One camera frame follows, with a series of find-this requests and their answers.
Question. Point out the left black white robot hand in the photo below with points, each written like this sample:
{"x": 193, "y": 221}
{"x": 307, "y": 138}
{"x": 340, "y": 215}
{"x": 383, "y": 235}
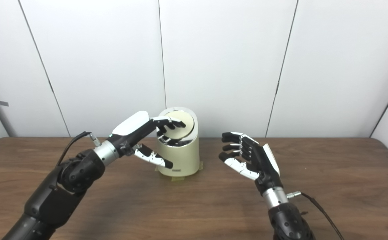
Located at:
{"x": 130, "y": 131}

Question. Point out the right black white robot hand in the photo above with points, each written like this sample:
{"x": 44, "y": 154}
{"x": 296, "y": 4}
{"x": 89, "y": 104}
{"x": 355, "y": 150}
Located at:
{"x": 264, "y": 163}

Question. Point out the round cream bin lid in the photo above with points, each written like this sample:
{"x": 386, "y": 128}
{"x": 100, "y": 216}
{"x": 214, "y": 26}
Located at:
{"x": 180, "y": 133}

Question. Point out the cream-colored bin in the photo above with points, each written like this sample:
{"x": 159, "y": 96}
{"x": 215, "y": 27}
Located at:
{"x": 184, "y": 160}

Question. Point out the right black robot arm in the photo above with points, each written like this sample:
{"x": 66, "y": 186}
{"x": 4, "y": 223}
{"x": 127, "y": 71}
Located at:
{"x": 289, "y": 223}

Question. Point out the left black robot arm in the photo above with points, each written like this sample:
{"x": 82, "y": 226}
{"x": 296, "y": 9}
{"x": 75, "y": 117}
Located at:
{"x": 57, "y": 196}

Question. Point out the small grey wall label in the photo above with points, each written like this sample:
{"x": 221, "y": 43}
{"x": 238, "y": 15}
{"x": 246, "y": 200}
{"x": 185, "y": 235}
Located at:
{"x": 4, "y": 103}

